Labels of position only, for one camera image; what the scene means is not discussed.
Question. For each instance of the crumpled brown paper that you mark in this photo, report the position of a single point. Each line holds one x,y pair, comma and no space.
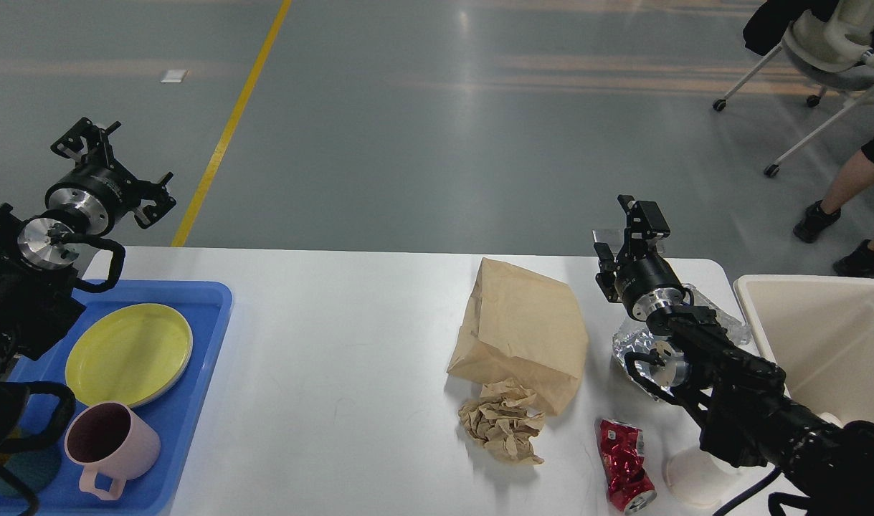
503,421

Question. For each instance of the white paper cup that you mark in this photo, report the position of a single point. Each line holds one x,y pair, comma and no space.
693,481

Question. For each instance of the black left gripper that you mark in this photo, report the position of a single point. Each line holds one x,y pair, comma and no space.
99,188

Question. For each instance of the crushed red can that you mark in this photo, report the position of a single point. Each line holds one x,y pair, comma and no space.
622,449

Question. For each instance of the crumpled aluminium foil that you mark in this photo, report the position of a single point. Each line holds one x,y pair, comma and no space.
635,337

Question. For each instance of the person in black shorts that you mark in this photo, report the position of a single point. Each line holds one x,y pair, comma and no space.
856,175

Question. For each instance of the teal and yellow cup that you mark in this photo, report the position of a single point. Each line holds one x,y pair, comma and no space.
34,468

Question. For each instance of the beige plastic bin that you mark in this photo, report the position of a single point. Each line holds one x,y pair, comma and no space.
820,331

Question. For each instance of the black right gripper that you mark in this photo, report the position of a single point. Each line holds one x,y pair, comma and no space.
638,277

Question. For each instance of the brown paper bag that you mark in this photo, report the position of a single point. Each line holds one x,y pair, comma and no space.
522,326

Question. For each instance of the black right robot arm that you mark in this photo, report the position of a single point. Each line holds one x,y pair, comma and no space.
737,399

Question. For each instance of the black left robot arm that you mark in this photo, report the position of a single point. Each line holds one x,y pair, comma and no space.
42,261

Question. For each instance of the pink mug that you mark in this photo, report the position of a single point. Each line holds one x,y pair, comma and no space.
112,445

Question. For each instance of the yellow round plate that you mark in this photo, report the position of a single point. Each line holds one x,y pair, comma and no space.
132,355

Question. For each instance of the blue plastic tray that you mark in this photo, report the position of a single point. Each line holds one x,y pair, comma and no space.
207,307

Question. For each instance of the white office chair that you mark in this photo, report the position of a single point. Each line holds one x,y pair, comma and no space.
830,42

